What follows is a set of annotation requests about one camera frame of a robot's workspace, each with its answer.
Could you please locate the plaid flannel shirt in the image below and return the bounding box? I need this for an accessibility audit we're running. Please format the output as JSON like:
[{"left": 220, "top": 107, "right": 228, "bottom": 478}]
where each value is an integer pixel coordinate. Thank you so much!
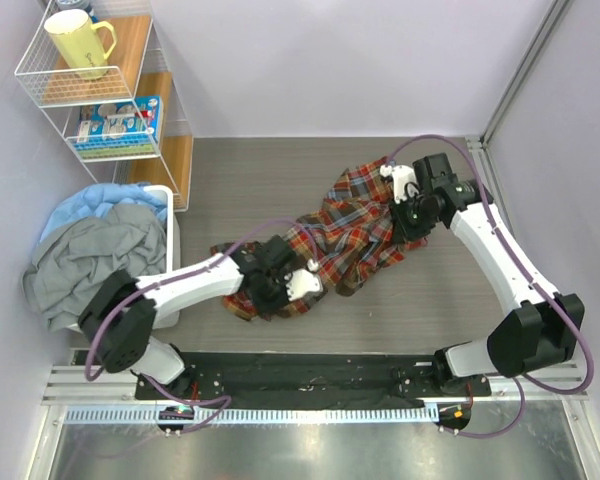
[{"left": 208, "top": 155, "right": 429, "bottom": 321}]

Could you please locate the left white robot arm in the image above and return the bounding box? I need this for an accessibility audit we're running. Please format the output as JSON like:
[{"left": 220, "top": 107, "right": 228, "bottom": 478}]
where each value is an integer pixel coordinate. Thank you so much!
[{"left": 77, "top": 235, "right": 299, "bottom": 399}]

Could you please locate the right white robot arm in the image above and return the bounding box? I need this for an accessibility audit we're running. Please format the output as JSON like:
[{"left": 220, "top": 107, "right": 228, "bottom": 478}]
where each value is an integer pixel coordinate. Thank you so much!
[{"left": 380, "top": 153, "right": 585, "bottom": 395}]

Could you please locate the white laundry basket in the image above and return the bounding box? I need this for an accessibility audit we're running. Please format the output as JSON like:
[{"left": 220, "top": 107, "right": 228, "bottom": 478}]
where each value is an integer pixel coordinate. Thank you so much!
[{"left": 66, "top": 185, "right": 181, "bottom": 332}]

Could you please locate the light blue shirt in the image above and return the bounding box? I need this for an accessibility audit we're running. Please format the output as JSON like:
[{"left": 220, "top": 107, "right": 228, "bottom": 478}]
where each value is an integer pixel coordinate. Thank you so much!
[{"left": 38, "top": 182, "right": 167, "bottom": 243}]

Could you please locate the blue picture box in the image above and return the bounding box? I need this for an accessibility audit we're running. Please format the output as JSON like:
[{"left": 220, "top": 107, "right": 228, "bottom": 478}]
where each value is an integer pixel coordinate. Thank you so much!
[{"left": 68, "top": 95, "right": 164, "bottom": 160}]

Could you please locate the grey shirt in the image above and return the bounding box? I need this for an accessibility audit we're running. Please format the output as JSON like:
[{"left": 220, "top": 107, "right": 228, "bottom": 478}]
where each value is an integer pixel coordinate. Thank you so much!
[{"left": 22, "top": 204, "right": 167, "bottom": 332}]

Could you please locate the yellow mug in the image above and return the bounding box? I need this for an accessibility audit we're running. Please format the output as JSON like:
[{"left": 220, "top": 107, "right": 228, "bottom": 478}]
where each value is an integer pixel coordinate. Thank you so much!
[{"left": 43, "top": 9, "right": 118, "bottom": 80}]

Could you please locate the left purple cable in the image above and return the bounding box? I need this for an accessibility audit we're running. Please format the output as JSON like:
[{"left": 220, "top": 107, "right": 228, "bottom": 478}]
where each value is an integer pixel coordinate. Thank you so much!
[{"left": 83, "top": 218, "right": 321, "bottom": 436}]

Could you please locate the purple cable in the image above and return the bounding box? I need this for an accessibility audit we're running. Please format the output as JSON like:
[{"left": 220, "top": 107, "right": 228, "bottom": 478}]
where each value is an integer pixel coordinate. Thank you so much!
[
  {"left": 83, "top": 218, "right": 321, "bottom": 436},
  {"left": 385, "top": 133, "right": 597, "bottom": 439}
]

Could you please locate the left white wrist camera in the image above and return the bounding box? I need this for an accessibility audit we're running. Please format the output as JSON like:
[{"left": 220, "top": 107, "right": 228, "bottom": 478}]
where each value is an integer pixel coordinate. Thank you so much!
[{"left": 285, "top": 259, "right": 323, "bottom": 302}]

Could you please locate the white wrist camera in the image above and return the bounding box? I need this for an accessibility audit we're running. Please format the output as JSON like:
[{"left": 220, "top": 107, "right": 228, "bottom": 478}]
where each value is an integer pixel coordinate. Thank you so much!
[
  {"left": 380, "top": 164, "right": 420, "bottom": 204},
  {"left": 285, "top": 259, "right": 323, "bottom": 302}
]

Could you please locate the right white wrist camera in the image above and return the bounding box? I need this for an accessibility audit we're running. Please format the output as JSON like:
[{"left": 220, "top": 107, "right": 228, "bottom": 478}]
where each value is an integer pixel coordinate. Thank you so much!
[{"left": 380, "top": 164, "right": 420, "bottom": 204}]

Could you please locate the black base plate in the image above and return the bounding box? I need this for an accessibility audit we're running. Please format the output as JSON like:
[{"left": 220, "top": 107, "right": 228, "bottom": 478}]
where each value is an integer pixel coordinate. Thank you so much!
[{"left": 134, "top": 349, "right": 492, "bottom": 409}]

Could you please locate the white slotted cable duct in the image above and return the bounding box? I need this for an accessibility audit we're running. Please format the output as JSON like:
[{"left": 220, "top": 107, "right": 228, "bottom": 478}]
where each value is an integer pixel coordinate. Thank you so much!
[{"left": 64, "top": 404, "right": 439, "bottom": 425}]

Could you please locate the aluminium frame rail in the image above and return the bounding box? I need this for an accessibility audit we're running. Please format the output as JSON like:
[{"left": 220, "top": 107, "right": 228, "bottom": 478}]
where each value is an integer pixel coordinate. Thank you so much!
[{"left": 43, "top": 362, "right": 584, "bottom": 404}]

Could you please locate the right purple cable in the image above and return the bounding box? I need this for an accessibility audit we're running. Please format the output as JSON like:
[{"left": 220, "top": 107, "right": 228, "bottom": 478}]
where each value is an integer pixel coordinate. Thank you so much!
[{"left": 385, "top": 133, "right": 597, "bottom": 439}]

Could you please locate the white wire shelf rack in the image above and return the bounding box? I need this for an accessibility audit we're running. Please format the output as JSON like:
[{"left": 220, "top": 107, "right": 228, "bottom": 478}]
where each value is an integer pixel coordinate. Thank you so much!
[{"left": 15, "top": 1, "right": 194, "bottom": 212}]

